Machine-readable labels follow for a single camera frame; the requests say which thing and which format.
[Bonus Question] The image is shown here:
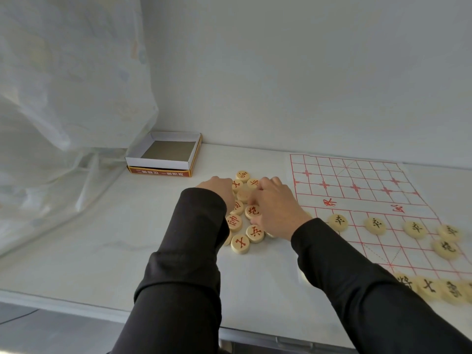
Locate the person's left hand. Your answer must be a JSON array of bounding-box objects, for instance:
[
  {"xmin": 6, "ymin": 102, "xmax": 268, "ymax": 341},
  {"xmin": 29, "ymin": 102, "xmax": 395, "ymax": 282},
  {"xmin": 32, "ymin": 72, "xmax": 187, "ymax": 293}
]
[{"xmin": 195, "ymin": 176, "xmax": 236, "ymax": 214}]

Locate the person's right hand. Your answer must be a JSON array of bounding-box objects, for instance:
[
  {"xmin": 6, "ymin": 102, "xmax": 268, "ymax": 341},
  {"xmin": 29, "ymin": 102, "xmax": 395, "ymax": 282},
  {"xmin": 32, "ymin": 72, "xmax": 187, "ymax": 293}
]
[{"xmin": 247, "ymin": 177, "xmax": 313, "ymax": 241}]

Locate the pile of wooden xiangqi pieces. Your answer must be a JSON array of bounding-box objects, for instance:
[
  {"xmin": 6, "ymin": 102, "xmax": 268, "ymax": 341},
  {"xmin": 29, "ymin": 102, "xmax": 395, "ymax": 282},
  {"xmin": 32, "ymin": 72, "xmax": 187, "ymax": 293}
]
[{"xmin": 223, "ymin": 170, "xmax": 277, "ymax": 255}]

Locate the red grid xiangqi board sheet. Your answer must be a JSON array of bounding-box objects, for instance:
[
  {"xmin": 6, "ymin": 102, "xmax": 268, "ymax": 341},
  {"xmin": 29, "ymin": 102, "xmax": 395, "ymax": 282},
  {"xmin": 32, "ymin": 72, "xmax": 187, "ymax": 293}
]
[{"xmin": 287, "ymin": 153, "xmax": 472, "ymax": 288}]

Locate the person's right forearm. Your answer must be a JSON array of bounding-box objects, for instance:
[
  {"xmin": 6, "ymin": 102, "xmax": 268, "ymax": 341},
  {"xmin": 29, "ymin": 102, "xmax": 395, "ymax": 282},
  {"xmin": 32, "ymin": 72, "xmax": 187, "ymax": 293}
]
[{"xmin": 291, "ymin": 217, "xmax": 472, "ymax": 354}]

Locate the person's left forearm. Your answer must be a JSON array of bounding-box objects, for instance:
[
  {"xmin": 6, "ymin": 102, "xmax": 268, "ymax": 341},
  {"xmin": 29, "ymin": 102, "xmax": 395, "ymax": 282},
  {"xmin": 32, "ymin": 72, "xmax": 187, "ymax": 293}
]
[{"xmin": 110, "ymin": 187, "xmax": 231, "ymax": 354}]

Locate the white cardboard box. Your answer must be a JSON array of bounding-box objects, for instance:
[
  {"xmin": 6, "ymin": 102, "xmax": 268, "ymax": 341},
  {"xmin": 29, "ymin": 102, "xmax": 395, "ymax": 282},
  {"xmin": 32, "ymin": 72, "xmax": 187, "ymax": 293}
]
[{"xmin": 125, "ymin": 131, "xmax": 204, "ymax": 178}]

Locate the grey desk drawer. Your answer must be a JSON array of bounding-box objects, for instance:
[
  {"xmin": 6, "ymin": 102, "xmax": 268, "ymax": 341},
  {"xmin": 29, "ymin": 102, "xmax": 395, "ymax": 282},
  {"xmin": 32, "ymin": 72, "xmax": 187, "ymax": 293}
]
[{"xmin": 217, "ymin": 327, "xmax": 356, "ymax": 354}]

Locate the sheer white curtain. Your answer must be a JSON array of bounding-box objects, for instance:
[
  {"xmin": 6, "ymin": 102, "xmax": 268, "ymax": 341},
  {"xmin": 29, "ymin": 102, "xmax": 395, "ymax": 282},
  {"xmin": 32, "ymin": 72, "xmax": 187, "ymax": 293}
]
[{"xmin": 0, "ymin": 0, "xmax": 159, "ymax": 255}]

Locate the thin dark floor cable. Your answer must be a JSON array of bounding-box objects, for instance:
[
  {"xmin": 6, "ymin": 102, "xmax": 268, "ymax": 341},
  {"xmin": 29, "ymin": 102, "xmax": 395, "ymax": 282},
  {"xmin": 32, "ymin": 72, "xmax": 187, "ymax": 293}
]
[{"xmin": 0, "ymin": 309, "xmax": 39, "ymax": 325}]

